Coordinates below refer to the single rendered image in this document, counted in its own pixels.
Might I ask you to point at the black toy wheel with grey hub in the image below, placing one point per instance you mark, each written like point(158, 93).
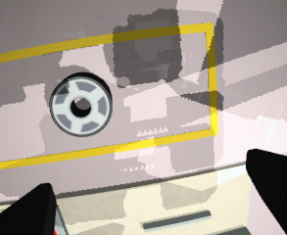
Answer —
point(74, 121)

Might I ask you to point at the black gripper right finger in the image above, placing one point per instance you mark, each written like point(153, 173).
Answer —
point(268, 172)

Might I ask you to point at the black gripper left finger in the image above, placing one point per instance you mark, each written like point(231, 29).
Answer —
point(33, 214)

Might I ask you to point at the yellow rectangular outline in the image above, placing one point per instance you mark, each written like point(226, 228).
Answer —
point(66, 45)

